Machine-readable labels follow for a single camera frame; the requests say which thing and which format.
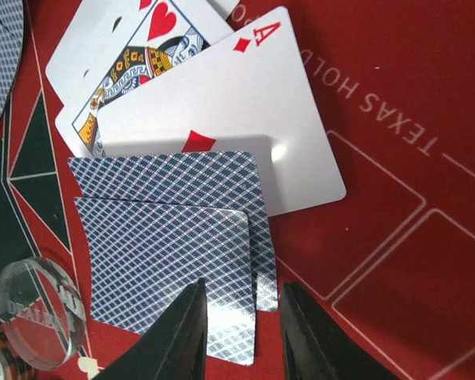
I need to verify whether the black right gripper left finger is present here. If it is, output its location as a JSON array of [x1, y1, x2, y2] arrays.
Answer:
[[95, 278, 208, 379]]

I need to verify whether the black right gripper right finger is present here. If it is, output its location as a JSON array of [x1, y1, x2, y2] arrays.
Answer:
[[279, 283, 397, 380]]

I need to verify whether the blue card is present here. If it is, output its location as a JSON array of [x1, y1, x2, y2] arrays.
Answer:
[[74, 197, 256, 366], [0, 1, 25, 117], [67, 151, 278, 311]]

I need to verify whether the orange chip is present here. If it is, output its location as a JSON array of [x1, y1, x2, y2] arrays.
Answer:
[[0, 327, 37, 380]]

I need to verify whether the face up ace diamonds card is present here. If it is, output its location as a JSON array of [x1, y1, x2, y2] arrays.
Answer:
[[55, 6, 348, 217]]

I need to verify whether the face up queen hearts card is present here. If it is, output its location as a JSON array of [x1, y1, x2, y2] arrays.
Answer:
[[45, 0, 235, 110]]

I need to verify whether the round red black poker mat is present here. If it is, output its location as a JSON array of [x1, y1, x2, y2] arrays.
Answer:
[[0, 1, 475, 379]]

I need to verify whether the clear dealer button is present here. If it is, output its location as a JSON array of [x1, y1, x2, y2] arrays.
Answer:
[[0, 256, 86, 371]]

